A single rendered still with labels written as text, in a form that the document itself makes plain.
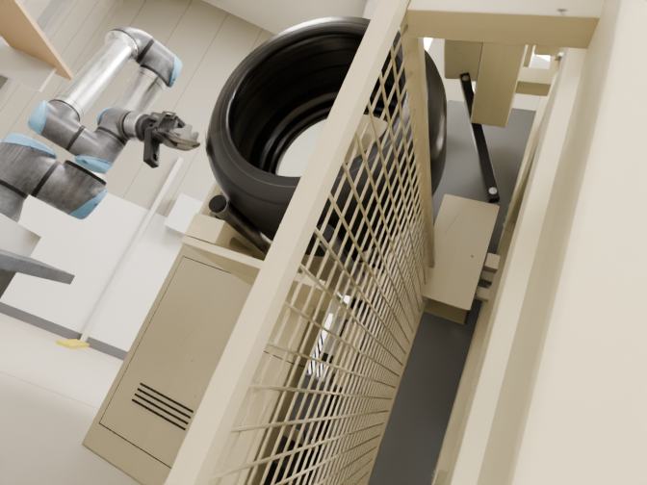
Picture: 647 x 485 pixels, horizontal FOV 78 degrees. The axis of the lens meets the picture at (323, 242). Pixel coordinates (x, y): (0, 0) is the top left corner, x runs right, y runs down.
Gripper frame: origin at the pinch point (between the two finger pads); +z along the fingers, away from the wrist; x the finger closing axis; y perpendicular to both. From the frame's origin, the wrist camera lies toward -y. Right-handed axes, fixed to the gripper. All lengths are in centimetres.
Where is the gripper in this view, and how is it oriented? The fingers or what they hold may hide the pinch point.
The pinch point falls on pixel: (194, 144)
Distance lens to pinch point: 122.6
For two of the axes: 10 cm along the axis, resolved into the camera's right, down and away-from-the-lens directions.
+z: 8.9, 2.6, -3.7
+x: 2.7, 3.6, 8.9
